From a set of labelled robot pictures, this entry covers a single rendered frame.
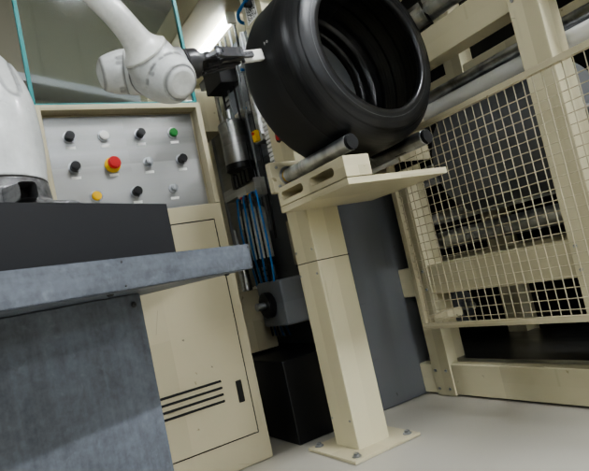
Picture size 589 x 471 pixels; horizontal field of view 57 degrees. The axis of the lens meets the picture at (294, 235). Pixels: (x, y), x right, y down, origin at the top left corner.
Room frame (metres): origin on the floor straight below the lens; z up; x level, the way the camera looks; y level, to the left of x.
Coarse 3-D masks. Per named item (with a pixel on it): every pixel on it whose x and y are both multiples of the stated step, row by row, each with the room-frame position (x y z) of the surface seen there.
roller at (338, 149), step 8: (344, 136) 1.42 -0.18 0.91; (352, 136) 1.42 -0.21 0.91; (336, 144) 1.44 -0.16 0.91; (344, 144) 1.42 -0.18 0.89; (352, 144) 1.42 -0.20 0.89; (320, 152) 1.51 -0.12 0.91; (328, 152) 1.48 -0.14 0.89; (336, 152) 1.46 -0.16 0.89; (344, 152) 1.44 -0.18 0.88; (304, 160) 1.59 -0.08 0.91; (312, 160) 1.54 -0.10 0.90; (320, 160) 1.52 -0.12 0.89; (328, 160) 1.50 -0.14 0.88; (288, 168) 1.67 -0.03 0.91; (296, 168) 1.62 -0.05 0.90; (304, 168) 1.59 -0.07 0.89; (312, 168) 1.57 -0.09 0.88; (288, 176) 1.67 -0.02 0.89; (296, 176) 1.65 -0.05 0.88
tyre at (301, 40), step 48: (288, 0) 1.40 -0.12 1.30; (336, 0) 1.69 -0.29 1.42; (384, 0) 1.58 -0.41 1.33; (288, 48) 1.37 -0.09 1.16; (336, 48) 1.80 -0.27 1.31; (384, 48) 1.78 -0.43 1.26; (288, 96) 1.43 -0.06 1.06; (336, 96) 1.40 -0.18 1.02; (384, 96) 1.84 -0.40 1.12; (288, 144) 1.58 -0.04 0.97; (384, 144) 1.54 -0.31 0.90
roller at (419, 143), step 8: (408, 136) 1.62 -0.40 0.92; (416, 136) 1.57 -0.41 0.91; (424, 136) 1.56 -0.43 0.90; (432, 136) 1.57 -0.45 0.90; (400, 144) 1.63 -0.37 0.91; (408, 144) 1.61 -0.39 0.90; (416, 144) 1.58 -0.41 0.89; (424, 144) 1.57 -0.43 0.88; (384, 152) 1.70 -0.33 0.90; (392, 152) 1.67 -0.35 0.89; (400, 152) 1.65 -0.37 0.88; (408, 152) 1.64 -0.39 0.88; (376, 160) 1.74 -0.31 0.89; (384, 160) 1.71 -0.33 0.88
